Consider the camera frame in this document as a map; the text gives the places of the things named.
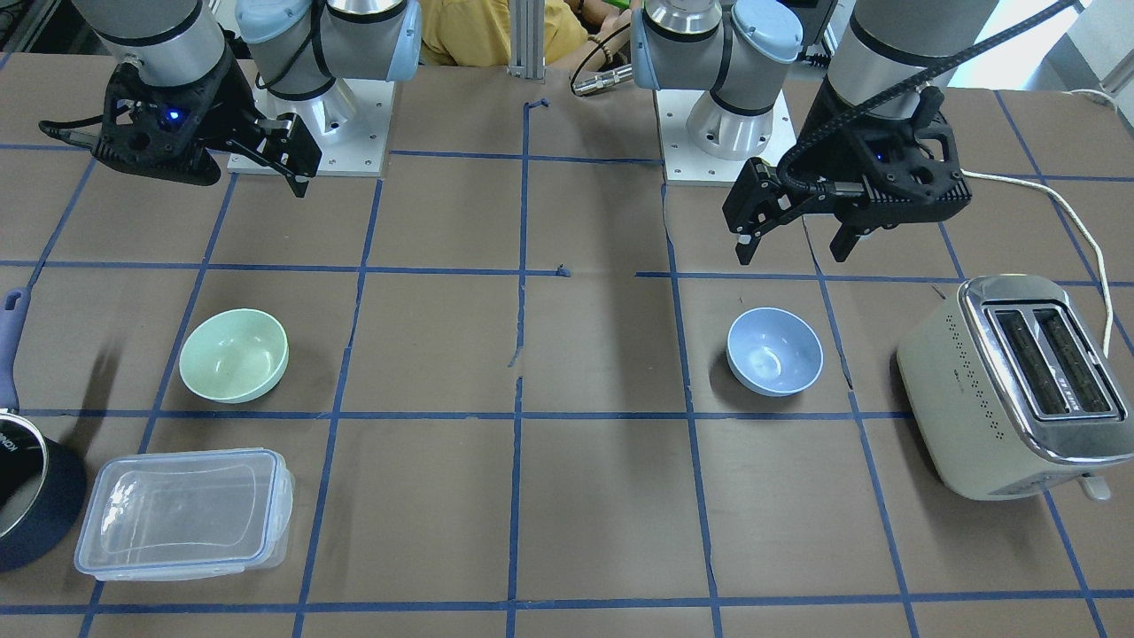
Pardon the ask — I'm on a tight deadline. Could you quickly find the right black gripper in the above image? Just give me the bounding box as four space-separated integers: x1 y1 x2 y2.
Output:
92 46 322 198

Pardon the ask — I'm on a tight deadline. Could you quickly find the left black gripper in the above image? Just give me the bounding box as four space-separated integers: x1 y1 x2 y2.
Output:
722 86 973 266

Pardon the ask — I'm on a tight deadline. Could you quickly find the blue bowl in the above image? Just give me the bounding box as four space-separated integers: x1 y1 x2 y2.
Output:
726 307 826 397

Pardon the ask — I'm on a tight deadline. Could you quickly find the green bowl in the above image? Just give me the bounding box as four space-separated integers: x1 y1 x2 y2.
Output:
178 308 291 405

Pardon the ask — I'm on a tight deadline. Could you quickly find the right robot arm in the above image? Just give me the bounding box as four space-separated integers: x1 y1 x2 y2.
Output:
39 1 422 197

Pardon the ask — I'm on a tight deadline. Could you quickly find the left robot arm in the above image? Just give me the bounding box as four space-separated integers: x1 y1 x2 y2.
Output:
629 1 996 265

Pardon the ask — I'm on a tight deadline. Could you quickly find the person in yellow shirt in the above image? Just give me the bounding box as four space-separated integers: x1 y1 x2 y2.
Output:
420 1 641 70

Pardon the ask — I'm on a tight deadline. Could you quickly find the cream toaster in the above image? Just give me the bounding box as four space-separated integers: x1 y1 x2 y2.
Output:
896 274 1133 501

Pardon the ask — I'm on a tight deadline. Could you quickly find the clear plastic food container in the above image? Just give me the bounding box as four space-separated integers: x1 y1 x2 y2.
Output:
74 448 294 581

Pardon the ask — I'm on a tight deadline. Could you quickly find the dark blue saucepan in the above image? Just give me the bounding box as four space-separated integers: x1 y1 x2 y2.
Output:
1 287 88 572

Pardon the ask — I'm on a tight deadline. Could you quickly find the silver cable connector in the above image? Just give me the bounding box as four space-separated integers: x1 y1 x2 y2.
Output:
572 65 634 97

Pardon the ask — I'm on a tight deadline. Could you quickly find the aluminium frame post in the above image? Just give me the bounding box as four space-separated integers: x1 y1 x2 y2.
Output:
507 0 545 83

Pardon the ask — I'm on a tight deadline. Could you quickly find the white toaster power cord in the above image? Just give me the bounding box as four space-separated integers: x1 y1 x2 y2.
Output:
960 87 1119 359

